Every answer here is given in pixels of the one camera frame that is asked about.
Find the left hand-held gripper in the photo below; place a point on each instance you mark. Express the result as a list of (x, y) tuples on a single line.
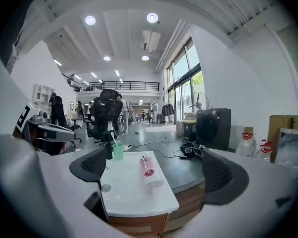
[(27, 118)]

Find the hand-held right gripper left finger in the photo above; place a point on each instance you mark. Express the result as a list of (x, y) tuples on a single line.
[(89, 165)]

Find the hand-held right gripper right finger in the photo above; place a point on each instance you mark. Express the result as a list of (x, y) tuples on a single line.
[(221, 177)]

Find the clear pink bottle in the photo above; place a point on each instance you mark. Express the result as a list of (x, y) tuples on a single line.
[(150, 172)]

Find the metal basin drain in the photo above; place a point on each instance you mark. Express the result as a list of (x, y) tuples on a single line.
[(106, 188)]

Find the green cup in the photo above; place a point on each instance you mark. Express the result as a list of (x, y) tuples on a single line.
[(119, 152)]

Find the white toothbrush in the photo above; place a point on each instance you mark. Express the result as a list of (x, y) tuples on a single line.
[(113, 139)]

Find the white washbasin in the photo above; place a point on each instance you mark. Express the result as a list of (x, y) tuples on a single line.
[(129, 172)]

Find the clear water jug red cap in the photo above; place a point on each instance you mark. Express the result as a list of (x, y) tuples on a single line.
[(264, 154), (245, 145)]

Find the white power strip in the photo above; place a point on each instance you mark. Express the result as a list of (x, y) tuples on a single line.
[(127, 147)]

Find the heap of spare grippers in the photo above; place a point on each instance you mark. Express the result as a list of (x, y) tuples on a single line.
[(188, 149)]

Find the black washing machine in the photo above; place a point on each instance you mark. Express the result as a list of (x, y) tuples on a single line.
[(213, 128)]

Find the small cardboard piece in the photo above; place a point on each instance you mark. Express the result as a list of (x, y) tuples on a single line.
[(248, 130)]

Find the black mesh office chair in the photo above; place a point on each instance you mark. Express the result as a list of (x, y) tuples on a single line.
[(106, 108)]

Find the black bin yellow lid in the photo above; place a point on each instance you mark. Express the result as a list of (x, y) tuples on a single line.
[(190, 130)]

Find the cardboard box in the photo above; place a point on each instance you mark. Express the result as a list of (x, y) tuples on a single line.
[(180, 127), (190, 115), (283, 123)]

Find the pale floor rug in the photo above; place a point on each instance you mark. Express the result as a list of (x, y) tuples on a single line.
[(156, 130)]

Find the black standing fan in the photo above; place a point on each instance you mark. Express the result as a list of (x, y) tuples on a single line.
[(197, 103)]

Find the wooden vanity cabinet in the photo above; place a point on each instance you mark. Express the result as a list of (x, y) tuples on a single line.
[(144, 224)]

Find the clothes rack with dark clothes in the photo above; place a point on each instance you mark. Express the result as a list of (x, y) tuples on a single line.
[(168, 110)]

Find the round ceiling light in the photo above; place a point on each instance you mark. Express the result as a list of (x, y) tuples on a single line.
[(107, 58), (90, 20), (152, 17), (145, 58)]

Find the black balcony railing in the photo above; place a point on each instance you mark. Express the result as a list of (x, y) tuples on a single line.
[(139, 82)]

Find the person's black clothing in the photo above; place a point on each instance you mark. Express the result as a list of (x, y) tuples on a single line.
[(27, 14)]

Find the white ceiling air conditioner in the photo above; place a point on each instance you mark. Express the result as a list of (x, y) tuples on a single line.
[(151, 40)]

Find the white wall shelf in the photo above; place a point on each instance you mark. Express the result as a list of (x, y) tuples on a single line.
[(41, 93)]

